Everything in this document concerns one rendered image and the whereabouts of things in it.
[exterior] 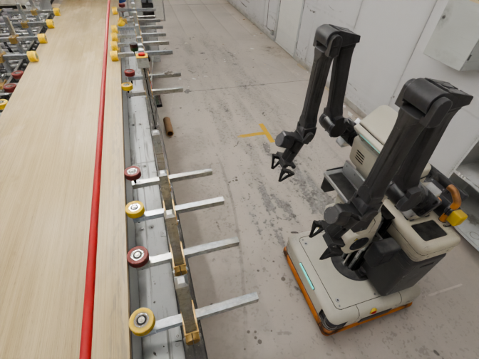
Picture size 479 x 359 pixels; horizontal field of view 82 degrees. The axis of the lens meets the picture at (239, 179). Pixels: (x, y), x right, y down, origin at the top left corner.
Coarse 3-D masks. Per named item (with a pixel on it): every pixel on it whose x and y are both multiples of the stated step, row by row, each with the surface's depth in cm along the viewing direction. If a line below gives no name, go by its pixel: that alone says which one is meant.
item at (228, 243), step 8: (224, 240) 122; (232, 240) 122; (192, 248) 118; (200, 248) 118; (208, 248) 118; (216, 248) 119; (224, 248) 121; (152, 256) 114; (160, 256) 114; (168, 256) 114; (192, 256) 118; (152, 264) 113; (160, 264) 115
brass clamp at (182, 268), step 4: (180, 244) 118; (172, 256) 113; (184, 256) 114; (172, 260) 112; (184, 260) 113; (180, 264) 111; (184, 264) 111; (176, 268) 110; (180, 268) 110; (184, 268) 111; (172, 272) 111; (176, 272) 110; (180, 272) 114; (184, 272) 111
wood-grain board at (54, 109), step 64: (64, 64) 231; (0, 128) 163; (64, 128) 166; (0, 192) 128; (64, 192) 130; (0, 256) 105; (64, 256) 106; (0, 320) 89; (64, 320) 90; (128, 320) 91
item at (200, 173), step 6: (210, 168) 158; (180, 174) 154; (186, 174) 154; (192, 174) 154; (198, 174) 155; (204, 174) 156; (210, 174) 158; (138, 180) 149; (144, 180) 149; (150, 180) 149; (156, 180) 149; (174, 180) 153; (180, 180) 154; (132, 186) 146; (138, 186) 148; (144, 186) 149
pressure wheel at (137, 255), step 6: (138, 246) 110; (132, 252) 108; (138, 252) 108; (144, 252) 108; (132, 258) 107; (138, 258) 107; (144, 258) 107; (132, 264) 106; (138, 264) 106; (144, 264) 108
